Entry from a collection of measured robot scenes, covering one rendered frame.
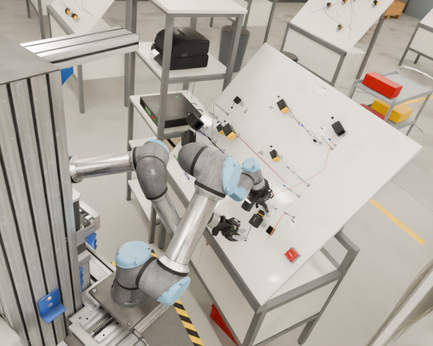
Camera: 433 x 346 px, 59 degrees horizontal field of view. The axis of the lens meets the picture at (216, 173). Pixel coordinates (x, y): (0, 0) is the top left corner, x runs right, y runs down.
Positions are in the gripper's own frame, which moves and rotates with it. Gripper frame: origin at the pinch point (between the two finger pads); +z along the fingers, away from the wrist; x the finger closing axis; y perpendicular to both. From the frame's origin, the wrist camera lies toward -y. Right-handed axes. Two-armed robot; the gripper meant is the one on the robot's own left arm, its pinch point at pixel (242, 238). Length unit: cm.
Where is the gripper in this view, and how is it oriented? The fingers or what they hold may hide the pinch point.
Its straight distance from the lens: 194.1
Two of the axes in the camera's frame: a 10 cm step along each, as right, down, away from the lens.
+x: 1.4, -8.1, 5.7
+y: 6.5, -3.5, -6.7
